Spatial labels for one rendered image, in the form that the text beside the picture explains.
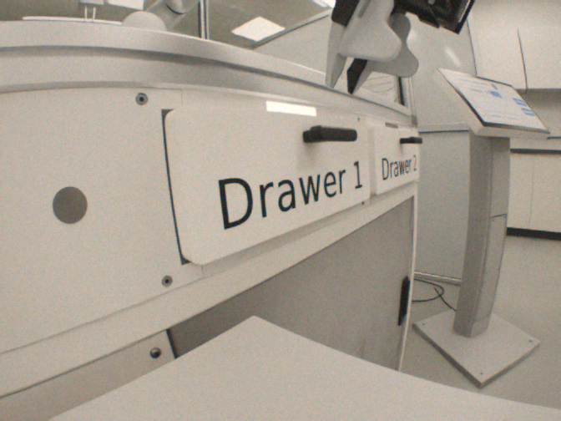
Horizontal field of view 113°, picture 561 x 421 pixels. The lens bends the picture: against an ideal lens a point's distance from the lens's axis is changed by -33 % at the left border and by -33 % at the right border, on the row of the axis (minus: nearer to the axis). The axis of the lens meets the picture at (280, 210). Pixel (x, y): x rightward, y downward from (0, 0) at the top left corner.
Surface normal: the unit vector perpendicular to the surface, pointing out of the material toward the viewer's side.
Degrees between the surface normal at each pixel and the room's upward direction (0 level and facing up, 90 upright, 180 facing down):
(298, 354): 0
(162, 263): 90
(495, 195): 90
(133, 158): 90
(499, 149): 90
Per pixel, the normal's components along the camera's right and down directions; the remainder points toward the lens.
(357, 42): -0.62, 0.13
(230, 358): -0.08, -0.98
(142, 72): 0.75, 0.07
